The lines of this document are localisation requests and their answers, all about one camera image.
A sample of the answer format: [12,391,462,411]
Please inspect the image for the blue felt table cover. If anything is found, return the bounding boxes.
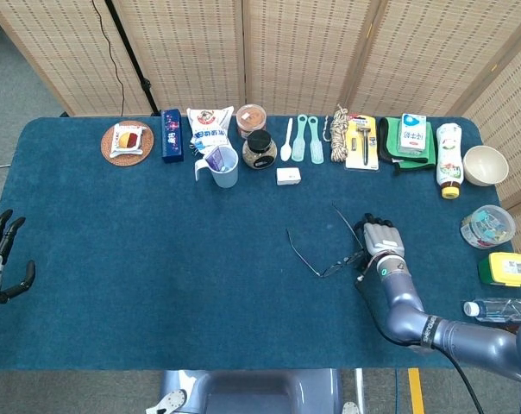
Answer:
[0,115,521,372]

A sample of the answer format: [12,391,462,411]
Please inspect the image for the yellow floor tape strip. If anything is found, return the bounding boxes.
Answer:
[407,367,425,414]

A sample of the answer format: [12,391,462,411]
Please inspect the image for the clear tub with brown contents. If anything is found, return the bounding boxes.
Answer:
[235,103,268,140]

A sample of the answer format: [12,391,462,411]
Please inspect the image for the dark blue rectangular box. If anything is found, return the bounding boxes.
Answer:
[161,109,185,164]

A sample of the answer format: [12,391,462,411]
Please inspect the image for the mint green brush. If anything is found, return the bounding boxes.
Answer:
[291,113,310,163]
[307,115,325,166]

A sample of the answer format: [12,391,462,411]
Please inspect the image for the bundle of braided rope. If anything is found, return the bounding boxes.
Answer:
[323,103,350,164]

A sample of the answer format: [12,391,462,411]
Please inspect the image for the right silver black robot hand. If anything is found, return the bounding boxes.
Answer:
[354,212,406,260]

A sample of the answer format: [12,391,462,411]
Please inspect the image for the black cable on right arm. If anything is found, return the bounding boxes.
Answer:
[354,258,484,414]

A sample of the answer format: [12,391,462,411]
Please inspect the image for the white red yellow snack packet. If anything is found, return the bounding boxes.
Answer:
[109,122,146,158]

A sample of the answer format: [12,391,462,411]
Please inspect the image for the green black folded cloth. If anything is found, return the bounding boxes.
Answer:
[377,116,437,176]

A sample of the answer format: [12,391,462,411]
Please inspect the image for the razor on yellow card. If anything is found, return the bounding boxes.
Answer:
[344,114,380,172]

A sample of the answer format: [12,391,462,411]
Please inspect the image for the black stand pole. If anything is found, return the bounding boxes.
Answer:
[104,0,162,117]

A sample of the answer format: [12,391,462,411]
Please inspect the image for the white blue milk carton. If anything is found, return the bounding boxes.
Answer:
[397,113,428,155]

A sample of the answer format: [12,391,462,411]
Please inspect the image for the small white box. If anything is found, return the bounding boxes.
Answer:
[275,166,302,186]

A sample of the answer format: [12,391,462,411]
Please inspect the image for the clear plastic water bottle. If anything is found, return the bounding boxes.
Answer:
[463,297,521,323]

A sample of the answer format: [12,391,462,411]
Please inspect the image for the glass jar with black lid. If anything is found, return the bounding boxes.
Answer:
[242,129,279,171]

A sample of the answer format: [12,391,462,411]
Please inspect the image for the round woven rattan coaster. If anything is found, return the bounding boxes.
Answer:
[100,120,155,166]

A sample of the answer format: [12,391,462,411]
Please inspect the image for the thin black hanging cable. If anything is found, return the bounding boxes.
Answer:
[91,0,126,117]

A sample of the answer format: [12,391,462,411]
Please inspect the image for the green box with yellow lid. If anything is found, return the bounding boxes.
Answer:
[477,252,521,287]

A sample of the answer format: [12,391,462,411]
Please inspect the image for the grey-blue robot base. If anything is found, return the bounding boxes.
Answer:
[146,368,361,414]

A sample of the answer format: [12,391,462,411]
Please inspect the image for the clear tub of binder clips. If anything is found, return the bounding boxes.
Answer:
[460,204,517,250]

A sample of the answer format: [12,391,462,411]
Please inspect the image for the black-rimmed eyeglasses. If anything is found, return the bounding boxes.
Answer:
[286,203,367,279]

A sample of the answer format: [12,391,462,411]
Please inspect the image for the beige bowl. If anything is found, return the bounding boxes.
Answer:
[462,145,510,187]

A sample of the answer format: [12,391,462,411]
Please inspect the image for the light blue mug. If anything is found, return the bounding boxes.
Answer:
[194,145,240,189]

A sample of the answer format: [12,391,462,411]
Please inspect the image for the purple toothpaste tube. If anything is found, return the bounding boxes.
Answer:
[204,145,229,170]

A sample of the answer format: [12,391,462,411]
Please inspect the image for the white printed snack bag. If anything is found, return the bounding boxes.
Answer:
[185,106,236,156]

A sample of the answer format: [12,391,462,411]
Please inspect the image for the white plastic spoon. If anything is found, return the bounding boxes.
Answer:
[279,117,294,163]

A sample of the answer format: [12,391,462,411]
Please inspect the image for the white sauce bottle yellow cap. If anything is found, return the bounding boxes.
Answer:
[435,122,465,200]

